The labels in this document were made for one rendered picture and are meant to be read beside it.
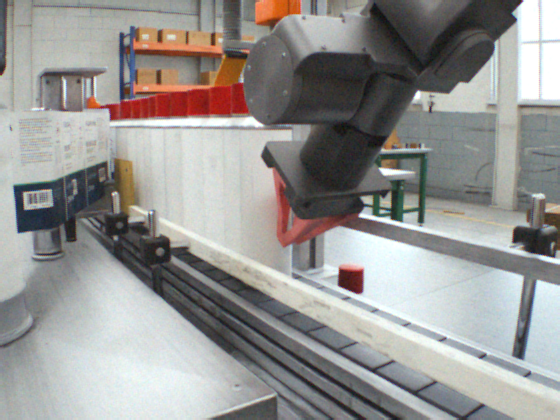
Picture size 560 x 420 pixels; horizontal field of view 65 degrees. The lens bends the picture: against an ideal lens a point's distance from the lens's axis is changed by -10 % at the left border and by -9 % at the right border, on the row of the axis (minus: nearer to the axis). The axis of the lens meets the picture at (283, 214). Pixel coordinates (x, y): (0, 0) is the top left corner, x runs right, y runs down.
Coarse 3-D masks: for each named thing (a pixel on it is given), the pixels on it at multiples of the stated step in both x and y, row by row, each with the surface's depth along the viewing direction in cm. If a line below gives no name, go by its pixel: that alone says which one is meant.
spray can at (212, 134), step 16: (224, 96) 54; (224, 112) 54; (208, 128) 54; (208, 144) 54; (208, 160) 55; (208, 176) 55; (208, 192) 56; (208, 208) 56; (208, 224) 56; (224, 240) 56
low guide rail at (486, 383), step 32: (160, 224) 63; (224, 256) 49; (288, 288) 40; (320, 320) 36; (352, 320) 33; (384, 320) 32; (384, 352) 31; (416, 352) 29; (448, 352) 27; (448, 384) 27; (480, 384) 25; (512, 384) 23; (512, 416) 23; (544, 416) 21
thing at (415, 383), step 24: (192, 264) 56; (240, 288) 49; (288, 312) 42; (384, 312) 42; (312, 336) 38; (336, 336) 38; (432, 336) 37; (360, 360) 34; (384, 360) 33; (504, 360) 32; (408, 384) 30; (432, 384) 30; (552, 384) 29; (456, 408) 27; (480, 408) 27
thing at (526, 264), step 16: (352, 224) 44; (368, 224) 42; (384, 224) 40; (400, 224) 39; (400, 240) 39; (416, 240) 38; (432, 240) 36; (448, 240) 35; (464, 240) 34; (464, 256) 34; (480, 256) 33; (496, 256) 32; (512, 256) 30; (528, 256) 30; (544, 256) 30; (512, 272) 31; (528, 272) 30; (544, 272) 29
